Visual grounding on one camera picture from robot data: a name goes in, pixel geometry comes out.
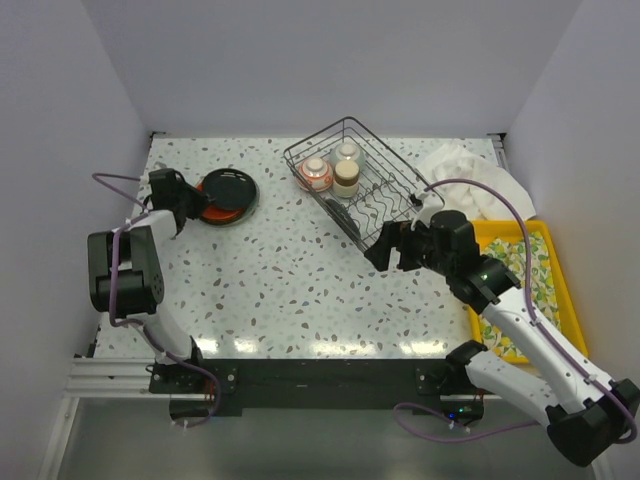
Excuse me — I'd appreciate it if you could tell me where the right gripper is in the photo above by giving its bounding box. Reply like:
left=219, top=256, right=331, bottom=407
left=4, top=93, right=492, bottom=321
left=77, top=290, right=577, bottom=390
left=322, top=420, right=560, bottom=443
left=364, top=219, right=453, bottom=276

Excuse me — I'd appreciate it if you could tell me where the orange plate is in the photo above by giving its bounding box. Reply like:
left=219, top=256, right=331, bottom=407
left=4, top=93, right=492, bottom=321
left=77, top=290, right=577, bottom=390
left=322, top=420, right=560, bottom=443
left=197, top=182, right=248, bottom=226

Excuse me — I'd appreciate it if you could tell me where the green floral plate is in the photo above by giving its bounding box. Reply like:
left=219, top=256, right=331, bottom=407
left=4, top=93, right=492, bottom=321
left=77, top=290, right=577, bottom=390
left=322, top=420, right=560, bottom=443
left=217, top=181, right=260, bottom=227

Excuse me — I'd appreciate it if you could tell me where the cream brown cup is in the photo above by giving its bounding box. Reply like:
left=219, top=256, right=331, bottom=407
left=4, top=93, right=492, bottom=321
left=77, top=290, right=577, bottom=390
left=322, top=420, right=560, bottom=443
left=333, top=160, right=360, bottom=198

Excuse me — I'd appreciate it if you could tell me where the white orange patterned bowl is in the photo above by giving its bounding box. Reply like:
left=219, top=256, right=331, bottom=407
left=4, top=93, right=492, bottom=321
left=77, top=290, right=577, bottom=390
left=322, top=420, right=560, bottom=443
left=297, top=157, right=334, bottom=192

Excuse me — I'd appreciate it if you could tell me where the dark blue plate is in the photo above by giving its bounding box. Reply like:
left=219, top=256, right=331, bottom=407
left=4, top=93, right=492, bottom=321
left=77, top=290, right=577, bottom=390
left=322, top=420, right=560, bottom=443
left=325, top=199, right=361, bottom=241

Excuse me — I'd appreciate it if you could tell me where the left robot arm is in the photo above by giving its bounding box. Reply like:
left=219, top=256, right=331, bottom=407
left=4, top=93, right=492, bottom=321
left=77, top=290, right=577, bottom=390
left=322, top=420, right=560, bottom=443
left=87, top=168, right=219, bottom=395

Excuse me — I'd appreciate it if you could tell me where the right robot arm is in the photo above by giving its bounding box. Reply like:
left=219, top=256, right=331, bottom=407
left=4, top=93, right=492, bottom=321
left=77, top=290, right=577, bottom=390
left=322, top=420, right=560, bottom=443
left=365, top=211, right=639, bottom=467

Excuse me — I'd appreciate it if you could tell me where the yellow plastic tray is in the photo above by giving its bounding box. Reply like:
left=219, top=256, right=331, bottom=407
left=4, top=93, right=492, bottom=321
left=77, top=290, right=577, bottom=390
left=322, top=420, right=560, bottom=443
left=467, top=219, right=590, bottom=365

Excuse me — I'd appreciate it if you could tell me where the white towel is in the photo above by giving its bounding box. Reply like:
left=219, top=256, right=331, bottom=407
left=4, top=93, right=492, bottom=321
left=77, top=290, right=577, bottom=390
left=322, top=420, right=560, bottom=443
left=416, top=142, right=537, bottom=220

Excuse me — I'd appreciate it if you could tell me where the pale green ribbed cup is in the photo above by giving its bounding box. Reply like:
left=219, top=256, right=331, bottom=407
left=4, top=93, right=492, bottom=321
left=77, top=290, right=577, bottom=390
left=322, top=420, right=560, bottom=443
left=329, top=142, right=366, bottom=170

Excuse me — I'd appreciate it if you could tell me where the lemon print cloth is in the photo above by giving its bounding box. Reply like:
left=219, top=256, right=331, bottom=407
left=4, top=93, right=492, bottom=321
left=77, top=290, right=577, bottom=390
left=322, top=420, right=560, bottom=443
left=478, top=232, right=562, bottom=360

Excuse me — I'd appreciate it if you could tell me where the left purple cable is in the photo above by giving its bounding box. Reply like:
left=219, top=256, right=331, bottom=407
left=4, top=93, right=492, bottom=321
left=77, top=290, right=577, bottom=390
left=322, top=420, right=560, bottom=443
left=92, top=172, right=224, bottom=429

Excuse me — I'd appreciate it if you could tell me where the black wire dish rack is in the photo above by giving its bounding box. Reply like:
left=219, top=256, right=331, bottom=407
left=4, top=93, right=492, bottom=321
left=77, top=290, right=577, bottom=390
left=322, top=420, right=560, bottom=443
left=283, top=116, right=428, bottom=253

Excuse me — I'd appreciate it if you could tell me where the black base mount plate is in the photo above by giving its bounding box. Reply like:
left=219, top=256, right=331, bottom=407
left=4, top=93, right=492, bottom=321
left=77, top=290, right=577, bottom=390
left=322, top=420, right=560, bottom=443
left=146, top=359, right=485, bottom=424

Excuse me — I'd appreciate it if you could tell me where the aluminium frame rail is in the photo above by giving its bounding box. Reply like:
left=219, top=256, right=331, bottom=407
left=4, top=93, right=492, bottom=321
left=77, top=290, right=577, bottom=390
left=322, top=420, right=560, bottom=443
left=37, top=357, right=156, bottom=480

